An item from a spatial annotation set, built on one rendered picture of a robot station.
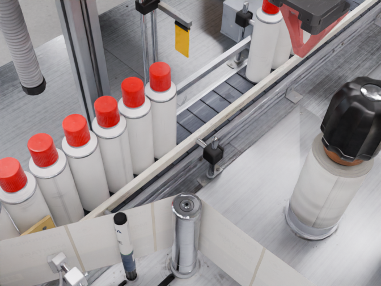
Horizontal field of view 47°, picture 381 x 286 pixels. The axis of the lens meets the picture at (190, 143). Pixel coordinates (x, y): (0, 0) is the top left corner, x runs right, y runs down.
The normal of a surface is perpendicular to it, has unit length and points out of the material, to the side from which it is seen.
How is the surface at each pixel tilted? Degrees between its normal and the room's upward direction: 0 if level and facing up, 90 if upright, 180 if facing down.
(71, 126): 2
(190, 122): 0
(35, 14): 0
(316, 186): 91
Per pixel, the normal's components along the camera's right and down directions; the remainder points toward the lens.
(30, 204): 0.76, 0.53
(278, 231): 0.03, -0.62
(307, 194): -0.83, 0.42
